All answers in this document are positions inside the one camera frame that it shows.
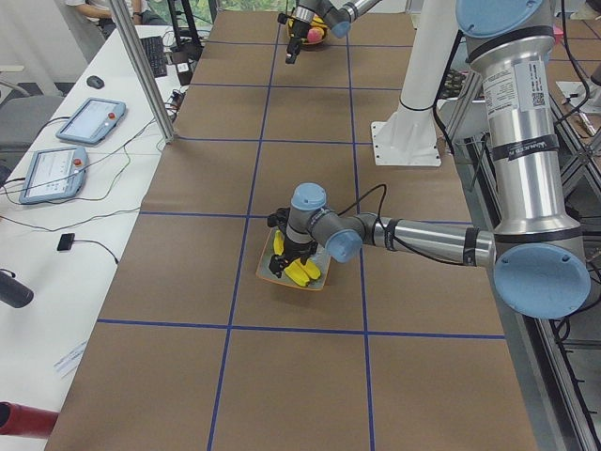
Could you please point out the white central column base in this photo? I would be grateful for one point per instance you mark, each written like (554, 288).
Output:
(408, 137)

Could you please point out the grey square plate orange rim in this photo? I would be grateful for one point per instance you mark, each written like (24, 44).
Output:
(321, 258)

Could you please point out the blue teach pendant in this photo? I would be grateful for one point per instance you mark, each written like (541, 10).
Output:
(54, 174)
(92, 121)

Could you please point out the red cylinder object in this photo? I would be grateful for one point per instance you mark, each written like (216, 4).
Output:
(25, 421)

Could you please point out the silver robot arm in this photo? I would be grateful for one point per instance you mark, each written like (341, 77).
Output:
(338, 20)
(536, 251)

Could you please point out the small black box device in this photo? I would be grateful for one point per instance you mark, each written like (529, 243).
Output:
(65, 242)

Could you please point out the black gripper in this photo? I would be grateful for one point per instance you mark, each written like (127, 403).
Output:
(296, 34)
(298, 249)

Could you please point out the black keyboard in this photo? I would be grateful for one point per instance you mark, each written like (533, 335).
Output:
(155, 56)

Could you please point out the aluminium frame post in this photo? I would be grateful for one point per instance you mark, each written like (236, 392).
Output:
(137, 56)

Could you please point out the brown box with label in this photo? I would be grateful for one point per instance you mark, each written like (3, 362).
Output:
(183, 68)

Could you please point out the black computer mouse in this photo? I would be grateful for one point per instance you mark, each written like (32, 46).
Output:
(95, 82)

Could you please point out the far red apple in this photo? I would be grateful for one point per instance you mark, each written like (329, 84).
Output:
(315, 35)

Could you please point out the near blue teach pendant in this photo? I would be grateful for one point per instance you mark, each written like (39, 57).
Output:
(54, 174)

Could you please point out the woven brown fruit basket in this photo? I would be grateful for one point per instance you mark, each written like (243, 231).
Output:
(316, 22)

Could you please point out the far blue teach pendant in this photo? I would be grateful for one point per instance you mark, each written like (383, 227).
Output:
(92, 121)

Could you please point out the black cylinder object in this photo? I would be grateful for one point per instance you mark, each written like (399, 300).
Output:
(13, 292)

